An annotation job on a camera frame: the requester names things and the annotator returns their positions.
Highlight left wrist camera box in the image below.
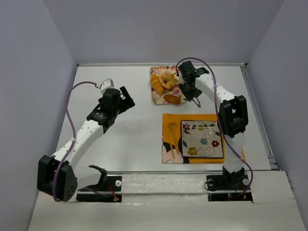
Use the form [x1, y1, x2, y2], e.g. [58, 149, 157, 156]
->
[100, 78, 114, 95]

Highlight brown fried pastry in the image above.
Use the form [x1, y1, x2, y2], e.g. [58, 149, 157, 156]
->
[163, 94, 181, 105]

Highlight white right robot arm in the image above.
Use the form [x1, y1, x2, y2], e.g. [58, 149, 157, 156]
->
[176, 57, 253, 192]

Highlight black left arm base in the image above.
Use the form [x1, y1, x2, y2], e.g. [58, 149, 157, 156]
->
[76, 175, 122, 203]

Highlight orange cloth placemat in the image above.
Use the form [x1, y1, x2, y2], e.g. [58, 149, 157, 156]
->
[161, 113, 246, 165]

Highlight wooden chopstick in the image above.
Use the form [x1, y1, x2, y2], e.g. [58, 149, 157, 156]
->
[168, 131, 175, 159]

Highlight wooden spoon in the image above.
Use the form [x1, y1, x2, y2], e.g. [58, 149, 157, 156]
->
[168, 122, 180, 154]

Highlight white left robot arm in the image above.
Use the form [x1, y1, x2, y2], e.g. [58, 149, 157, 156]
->
[37, 86, 135, 202]

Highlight floral rectangular tray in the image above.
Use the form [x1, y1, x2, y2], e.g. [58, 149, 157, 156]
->
[150, 66, 187, 105]

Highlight twisted pretzel bread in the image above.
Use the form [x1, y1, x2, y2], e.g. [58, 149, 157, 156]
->
[159, 73, 176, 90]

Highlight stainless steel serving tongs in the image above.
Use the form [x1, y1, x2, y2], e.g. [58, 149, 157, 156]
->
[191, 98, 201, 108]

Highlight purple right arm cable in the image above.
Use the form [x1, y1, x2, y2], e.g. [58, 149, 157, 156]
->
[176, 57, 254, 199]

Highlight square flower-patterned plate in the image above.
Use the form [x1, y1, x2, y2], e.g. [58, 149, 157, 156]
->
[181, 120, 224, 159]

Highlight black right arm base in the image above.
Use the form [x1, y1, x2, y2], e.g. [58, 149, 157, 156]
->
[204, 175, 253, 202]

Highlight striped croissant bread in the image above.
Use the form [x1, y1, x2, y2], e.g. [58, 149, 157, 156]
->
[150, 74, 164, 95]

